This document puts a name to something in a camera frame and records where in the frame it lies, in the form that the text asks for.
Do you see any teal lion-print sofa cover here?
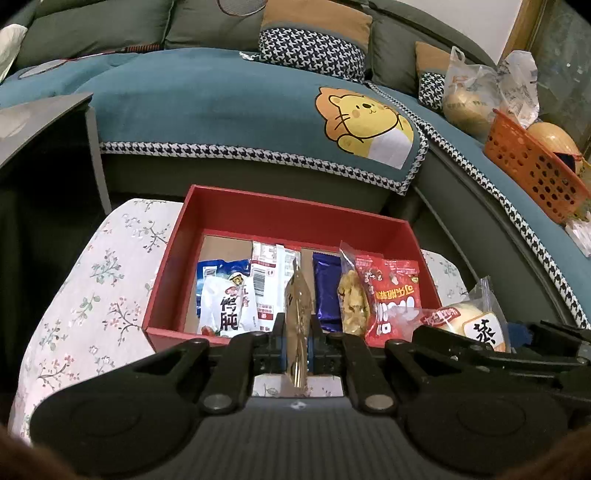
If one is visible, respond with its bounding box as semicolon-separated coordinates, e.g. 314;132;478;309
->
0;46;430;196

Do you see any orange plastic basket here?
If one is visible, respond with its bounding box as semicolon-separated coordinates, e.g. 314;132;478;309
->
483;109;591;225

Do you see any teal houndstooth-trim sofa cover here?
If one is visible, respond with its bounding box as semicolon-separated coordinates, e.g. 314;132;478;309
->
369;80;591;330

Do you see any white crumpled plastic bag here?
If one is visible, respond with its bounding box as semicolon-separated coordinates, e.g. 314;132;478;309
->
496;50;541;128

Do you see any dark blue snack packet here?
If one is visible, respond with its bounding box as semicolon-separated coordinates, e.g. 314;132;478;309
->
312;251;345;334

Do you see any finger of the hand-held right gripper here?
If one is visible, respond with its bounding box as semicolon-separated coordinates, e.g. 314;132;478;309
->
411;324;557;371
507;322;591;346

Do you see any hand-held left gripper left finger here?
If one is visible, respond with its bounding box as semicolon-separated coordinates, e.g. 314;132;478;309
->
129;313;288;414

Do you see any red cardboard box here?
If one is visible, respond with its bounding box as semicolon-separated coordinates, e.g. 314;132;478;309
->
142;185;443;352

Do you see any white and red barcode packet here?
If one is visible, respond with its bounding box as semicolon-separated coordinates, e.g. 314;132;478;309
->
250;240;302;334

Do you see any wooden framed glass cabinet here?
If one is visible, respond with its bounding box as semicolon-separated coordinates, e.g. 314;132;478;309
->
498;0;591;155

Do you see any yellow-label pastry packet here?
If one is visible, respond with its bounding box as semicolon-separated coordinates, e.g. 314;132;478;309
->
338;240;373;334

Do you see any plastic bag with melon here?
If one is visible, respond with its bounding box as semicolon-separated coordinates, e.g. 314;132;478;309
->
442;46;505;140

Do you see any floral tablecloth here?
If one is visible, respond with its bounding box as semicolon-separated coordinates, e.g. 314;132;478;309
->
8;198;472;446

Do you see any steamed bun packet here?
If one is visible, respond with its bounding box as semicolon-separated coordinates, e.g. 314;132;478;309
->
405;276;512;354

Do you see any golden clear snack packet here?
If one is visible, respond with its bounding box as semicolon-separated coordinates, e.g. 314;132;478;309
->
283;257;315;389

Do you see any grey side table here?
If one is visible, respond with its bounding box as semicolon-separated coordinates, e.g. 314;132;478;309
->
0;91;112;215

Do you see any white pillow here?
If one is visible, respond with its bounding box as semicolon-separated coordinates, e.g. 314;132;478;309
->
0;24;29;85

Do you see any yellow melon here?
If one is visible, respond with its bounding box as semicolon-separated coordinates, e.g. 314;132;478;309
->
525;122;583;163

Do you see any large brown houndstooth cushion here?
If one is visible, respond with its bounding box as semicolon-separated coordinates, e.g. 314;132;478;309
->
257;0;374;85

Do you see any small brown houndstooth cushion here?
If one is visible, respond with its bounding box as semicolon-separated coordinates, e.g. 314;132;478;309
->
414;41;455;112

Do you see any red peanut packet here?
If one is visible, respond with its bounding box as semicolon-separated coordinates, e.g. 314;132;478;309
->
355;254;422;349

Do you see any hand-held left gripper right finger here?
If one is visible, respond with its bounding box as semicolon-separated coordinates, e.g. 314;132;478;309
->
308;314;467;414

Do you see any white packet with red print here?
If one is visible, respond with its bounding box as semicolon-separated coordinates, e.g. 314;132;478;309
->
198;274;260;336

